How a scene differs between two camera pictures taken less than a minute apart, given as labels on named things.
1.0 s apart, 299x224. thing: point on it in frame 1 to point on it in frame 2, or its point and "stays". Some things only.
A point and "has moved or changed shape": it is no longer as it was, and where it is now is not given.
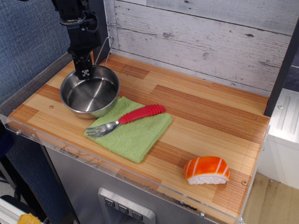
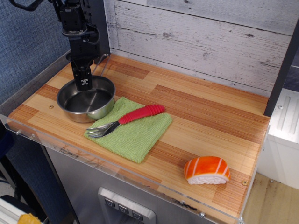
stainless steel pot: (89, 99) has moved or changed shape
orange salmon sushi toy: (207, 170) stays
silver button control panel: (116, 209) stays
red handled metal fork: (102, 130) stays
